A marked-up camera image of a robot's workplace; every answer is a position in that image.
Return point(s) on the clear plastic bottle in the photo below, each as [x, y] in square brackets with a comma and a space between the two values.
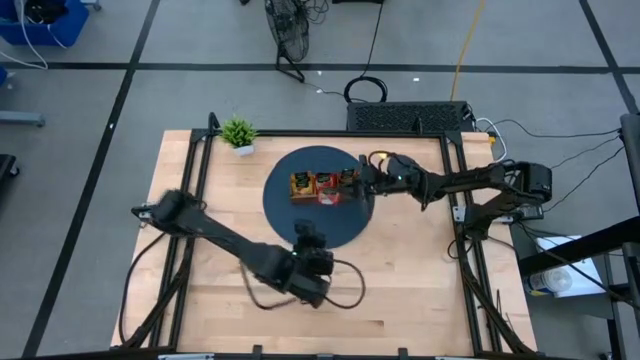
[552, 281]

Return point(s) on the black metal beam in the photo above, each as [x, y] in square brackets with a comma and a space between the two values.
[575, 248]

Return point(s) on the white box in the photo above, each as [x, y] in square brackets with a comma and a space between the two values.
[582, 280]

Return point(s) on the dark grey post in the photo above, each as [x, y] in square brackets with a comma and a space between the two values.
[632, 150]

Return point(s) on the black perforated computer case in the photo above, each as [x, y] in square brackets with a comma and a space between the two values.
[405, 117]

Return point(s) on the round dark blue placemat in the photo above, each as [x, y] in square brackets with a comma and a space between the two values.
[280, 210]

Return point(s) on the yellow gripper tag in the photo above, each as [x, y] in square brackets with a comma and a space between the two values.
[383, 155]

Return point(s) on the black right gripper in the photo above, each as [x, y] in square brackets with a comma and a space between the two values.
[377, 181]

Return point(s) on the blue plastic bin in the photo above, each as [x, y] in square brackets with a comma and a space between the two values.
[70, 30]

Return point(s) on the green plant in white pot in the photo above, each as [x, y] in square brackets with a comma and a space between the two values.
[239, 132]

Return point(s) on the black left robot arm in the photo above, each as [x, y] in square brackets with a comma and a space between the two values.
[230, 242]

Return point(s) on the orange peach tea packet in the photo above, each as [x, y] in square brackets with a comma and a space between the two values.
[301, 182]

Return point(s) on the black power adapter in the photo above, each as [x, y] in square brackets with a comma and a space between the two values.
[532, 213]

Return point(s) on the black floor fan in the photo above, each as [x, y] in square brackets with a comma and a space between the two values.
[287, 30]

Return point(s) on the grey metal bar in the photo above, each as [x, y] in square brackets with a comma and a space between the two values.
[22, 119]

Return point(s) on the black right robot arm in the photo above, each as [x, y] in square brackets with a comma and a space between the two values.
[475, 181]

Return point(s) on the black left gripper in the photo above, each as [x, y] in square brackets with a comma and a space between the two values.
[312, 250]

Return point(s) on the wooden three-compartment tray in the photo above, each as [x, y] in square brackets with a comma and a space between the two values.
[300, 198]

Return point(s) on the red strawberry tea packet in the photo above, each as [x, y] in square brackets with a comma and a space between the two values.
[324, 181]
[329, 199]

